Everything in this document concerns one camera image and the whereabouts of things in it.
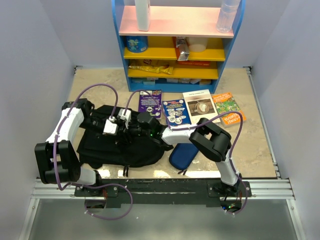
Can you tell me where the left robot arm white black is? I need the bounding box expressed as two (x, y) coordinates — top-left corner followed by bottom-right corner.
(34, 98), (106, 196)

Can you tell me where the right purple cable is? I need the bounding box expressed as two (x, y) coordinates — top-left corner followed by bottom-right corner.
(123, 89), (248, 216)

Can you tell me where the yellow chips bag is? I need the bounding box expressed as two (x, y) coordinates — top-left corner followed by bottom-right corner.
(128, 59), (174, 75)

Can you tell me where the white coffee cover book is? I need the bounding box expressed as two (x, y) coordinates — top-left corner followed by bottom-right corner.
(182, 89), (218, 124)

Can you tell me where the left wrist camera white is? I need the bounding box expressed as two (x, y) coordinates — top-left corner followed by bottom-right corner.
(103, 116), (118, 136)

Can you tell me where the blue round tin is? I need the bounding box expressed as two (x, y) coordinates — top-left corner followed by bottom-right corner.
(125, 36), (149, 53)

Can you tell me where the aluminium rail frame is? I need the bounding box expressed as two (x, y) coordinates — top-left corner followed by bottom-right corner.
(21, 68), (306, 240)

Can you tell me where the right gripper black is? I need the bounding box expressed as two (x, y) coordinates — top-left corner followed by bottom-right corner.
(115, 117), (152, 144)

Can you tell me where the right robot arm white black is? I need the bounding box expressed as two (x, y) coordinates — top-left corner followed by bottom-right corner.
(126, 111), (243, 197)

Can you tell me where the purple book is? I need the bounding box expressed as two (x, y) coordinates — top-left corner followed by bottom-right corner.
(138, 89), (162, 119)

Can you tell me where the white carton on shelf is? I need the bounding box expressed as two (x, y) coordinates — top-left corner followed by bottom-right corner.
(134, 0), (151, 32)

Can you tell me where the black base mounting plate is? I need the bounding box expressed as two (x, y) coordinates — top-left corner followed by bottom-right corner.
(74, 178), (252, 208)

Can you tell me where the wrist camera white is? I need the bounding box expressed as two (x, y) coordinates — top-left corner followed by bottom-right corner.
(103, 116), (118, 136)
(118, 108), (132, 128)

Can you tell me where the orange flat box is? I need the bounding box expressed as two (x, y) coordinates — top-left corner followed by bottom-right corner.
(176, 60), (211, 67)

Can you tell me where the orange treehouse book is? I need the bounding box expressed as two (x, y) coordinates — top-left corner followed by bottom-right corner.
(212, 92), (247, 127)

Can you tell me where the white plastic tub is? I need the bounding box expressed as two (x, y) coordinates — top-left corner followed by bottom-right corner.
(186, 37), (208, 53)

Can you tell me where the clear plastic bottle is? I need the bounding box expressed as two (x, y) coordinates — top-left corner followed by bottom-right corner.
(216, 0), (240, 33)

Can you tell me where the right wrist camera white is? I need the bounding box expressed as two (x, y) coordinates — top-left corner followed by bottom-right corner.
(118, 108), (132, 128)

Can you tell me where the blue comic book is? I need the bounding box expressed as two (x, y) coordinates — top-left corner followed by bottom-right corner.
(162, 99), (191, 127)

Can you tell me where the blue shelf unit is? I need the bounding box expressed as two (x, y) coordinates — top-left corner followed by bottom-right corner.
(111, 0), (246, 93)

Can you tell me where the black backpack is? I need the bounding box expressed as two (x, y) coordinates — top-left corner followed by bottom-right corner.
(77, 105), (174, 176)

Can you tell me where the silver orange snack bag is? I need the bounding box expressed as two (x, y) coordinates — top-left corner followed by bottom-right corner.
(174, 36), (190, 62)

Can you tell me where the blue zip pencil case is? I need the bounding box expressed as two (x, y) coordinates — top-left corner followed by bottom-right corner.
(169, 143), (199, 172)

